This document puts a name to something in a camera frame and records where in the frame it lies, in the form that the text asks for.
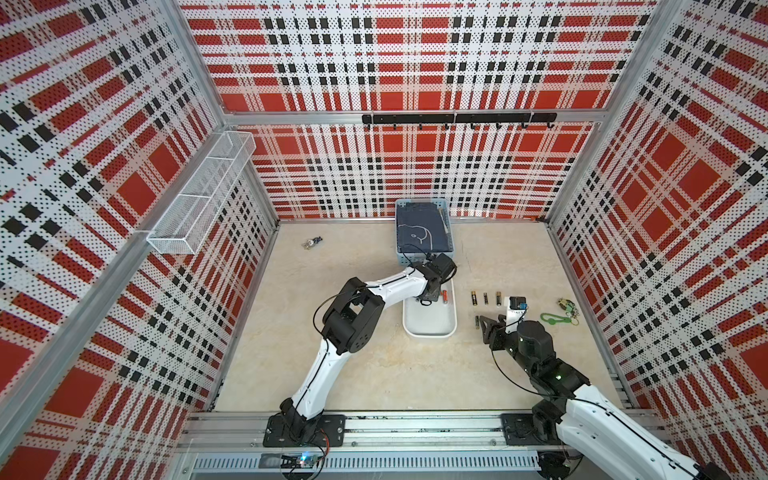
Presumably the white plastic storage tray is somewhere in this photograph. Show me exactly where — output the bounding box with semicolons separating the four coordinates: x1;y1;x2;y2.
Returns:
402;281;458;342

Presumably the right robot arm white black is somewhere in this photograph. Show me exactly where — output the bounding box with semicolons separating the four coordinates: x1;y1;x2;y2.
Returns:
477;316;729;479

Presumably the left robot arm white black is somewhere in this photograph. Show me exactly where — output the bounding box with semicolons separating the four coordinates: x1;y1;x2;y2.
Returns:
263;253;457;448

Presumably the light blue perforated basket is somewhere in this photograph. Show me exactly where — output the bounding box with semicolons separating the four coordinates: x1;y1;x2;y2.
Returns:
394;198;455;267

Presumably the folded dark blue garment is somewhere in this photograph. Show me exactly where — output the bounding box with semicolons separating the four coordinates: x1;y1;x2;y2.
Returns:
398;202;451;254

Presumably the green circuit board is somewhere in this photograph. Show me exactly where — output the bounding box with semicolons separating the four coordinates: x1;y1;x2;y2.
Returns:
280;454;322;470

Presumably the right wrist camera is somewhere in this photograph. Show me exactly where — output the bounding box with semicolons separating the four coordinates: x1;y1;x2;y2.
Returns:
505;296;528;329

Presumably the small toy figure keychain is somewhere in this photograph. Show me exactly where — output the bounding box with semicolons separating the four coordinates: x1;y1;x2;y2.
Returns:
302;236;323;250

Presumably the black hook rail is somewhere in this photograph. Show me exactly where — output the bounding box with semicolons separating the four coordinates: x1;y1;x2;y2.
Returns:
361;112;558;127

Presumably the white wire mesh shelf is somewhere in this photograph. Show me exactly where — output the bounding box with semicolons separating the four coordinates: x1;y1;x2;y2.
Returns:
147;131;255;255

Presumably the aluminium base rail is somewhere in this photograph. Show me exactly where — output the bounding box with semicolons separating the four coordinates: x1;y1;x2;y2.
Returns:
170;410;576;479

